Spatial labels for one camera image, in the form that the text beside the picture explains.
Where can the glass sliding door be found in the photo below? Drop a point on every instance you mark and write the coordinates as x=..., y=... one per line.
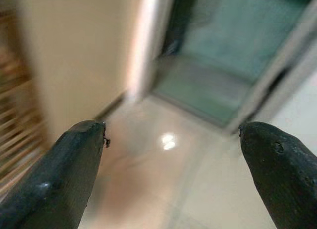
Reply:
x=223, y=58

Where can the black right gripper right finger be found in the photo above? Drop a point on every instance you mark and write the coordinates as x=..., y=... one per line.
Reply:
x=282, y=174

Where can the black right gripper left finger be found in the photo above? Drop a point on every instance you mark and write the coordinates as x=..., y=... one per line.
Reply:
x=54, y=179

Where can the wooden wine rack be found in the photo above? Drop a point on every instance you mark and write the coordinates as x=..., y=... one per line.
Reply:
x=17, y=100

